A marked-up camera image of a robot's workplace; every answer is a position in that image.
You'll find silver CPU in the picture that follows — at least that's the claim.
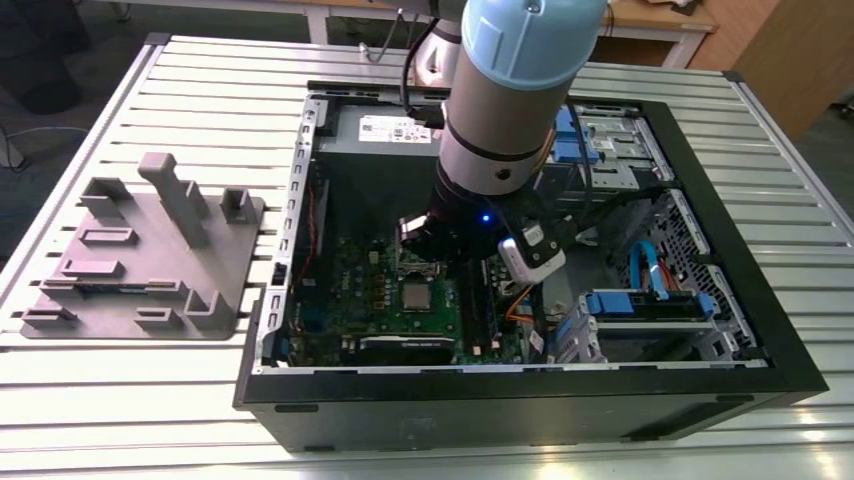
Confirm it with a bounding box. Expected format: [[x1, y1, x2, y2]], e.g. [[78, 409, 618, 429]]
[[402, 286, 437, 310]]

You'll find CPU socket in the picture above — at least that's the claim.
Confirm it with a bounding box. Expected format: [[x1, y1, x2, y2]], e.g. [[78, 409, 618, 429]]
[[397, 280, 445, 316]]

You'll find metal socket cover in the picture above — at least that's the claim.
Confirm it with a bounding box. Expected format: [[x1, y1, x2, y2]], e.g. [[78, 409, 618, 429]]
[[397, 245, 443, 278]]

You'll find black RAM slot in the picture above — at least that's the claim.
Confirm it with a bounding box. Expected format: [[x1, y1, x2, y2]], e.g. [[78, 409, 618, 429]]
[[463, 259, 485, 354]]

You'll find grey power supply unit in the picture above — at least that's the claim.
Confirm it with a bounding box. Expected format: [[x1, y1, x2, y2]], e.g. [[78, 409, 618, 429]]
[[311, 103, 447, 239]]

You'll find green motherboard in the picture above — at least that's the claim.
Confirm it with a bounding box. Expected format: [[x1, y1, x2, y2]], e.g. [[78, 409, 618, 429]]
[[291, 229, 529, 367]]

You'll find blue drive carrier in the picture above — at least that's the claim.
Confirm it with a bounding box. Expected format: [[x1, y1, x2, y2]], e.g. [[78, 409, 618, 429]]
[[551, 107, 602, 166]]

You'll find silver drive cage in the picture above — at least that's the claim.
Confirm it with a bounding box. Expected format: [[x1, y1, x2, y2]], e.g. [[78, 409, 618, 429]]
[[533, 103, 675, 217]]

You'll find black graphics card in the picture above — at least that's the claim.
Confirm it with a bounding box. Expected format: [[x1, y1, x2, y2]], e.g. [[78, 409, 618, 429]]
[[338, 333, 457, 367]]

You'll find silver disk bay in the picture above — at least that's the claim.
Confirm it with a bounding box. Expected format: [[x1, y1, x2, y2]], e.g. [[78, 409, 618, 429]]
[[546, 288, 766, 365]]

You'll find black PC case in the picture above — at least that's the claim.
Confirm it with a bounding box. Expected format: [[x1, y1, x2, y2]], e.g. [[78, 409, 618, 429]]
[[231, 78, 830, 454]]

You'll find grey parts rack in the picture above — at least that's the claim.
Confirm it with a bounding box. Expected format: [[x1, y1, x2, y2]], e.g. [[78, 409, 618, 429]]
[[18, 152, 268, 342]]

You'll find wooden desk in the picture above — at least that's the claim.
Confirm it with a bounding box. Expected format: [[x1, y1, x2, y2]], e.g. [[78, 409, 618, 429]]
[[603, 0, 722, 69]]

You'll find brown wooden cabinet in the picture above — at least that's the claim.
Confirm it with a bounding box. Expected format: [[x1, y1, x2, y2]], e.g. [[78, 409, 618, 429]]
[[693, 0, 854, 144]]

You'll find black chair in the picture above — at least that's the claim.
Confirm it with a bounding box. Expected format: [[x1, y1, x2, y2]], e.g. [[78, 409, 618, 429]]
[[0, 0, 92, 116]]

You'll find orange wire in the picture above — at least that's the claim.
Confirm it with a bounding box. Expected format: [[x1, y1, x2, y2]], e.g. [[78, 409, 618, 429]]
[[503, 292, 535, 329]]

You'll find thick black cable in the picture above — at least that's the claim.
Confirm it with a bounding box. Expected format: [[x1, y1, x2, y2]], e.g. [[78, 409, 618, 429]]
[[399, 17, 447, 130]]

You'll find blue data wire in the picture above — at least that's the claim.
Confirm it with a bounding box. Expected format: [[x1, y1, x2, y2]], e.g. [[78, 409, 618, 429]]
[[627, 238, 674, 303]]

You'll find grey cable with plug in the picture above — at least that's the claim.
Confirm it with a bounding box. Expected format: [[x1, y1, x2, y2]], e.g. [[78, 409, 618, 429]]
[[358, 9, 403, 64]]

